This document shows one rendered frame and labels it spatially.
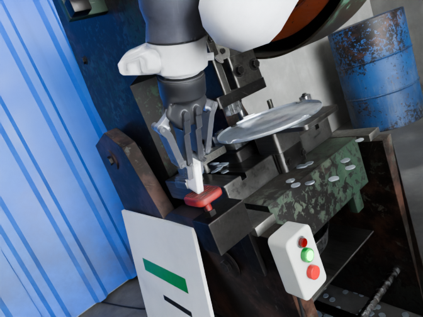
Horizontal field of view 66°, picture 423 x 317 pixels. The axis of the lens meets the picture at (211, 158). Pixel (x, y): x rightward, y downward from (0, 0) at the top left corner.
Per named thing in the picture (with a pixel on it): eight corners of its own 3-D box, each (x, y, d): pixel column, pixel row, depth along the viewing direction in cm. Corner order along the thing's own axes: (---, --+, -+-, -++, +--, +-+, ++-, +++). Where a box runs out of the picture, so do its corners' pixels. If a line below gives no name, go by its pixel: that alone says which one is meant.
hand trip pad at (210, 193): (236, 219, 64) (223, 185, 62) (214, 236, 61) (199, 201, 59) (215, 215, 70) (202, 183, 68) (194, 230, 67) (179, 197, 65)
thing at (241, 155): (284, 134, 100) (281, 124, 99) (239, 163, 89) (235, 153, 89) (249, 137, 113) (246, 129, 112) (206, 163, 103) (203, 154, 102)
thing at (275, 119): (264, 110, 108) (264, 107, 108) (344, 95, 85) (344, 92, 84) (198, 146, 93) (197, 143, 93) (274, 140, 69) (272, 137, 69)
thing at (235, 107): (244, 109, 97) (240, 97, 96) (233, 115, 95) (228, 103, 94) (237, 111, 100) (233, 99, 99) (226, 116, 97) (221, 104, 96)
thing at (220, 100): (271, 94, 97) (265, 75, 95) (223, 118, 86) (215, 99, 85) (236, 102, 110) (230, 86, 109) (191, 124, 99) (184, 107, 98)
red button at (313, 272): (321, 274, 64) (318, 262, 63) (313, 283, 62) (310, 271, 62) (316, 272, 65) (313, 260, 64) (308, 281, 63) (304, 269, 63)
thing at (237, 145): (270, 129, 100) (265, 115, 99) (236, 150, 92) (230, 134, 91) (250, 131, 107) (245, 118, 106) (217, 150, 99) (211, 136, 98)
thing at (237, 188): (333, 134, 102) (328, 116, 100) (232, 209, 78) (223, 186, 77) (264, 139, 126) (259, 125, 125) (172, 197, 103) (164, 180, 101)
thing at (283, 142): (352, 153, 81) (338, 101, 78) (321, 179, 74) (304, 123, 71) (277, 155, 102) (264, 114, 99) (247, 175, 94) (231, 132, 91)
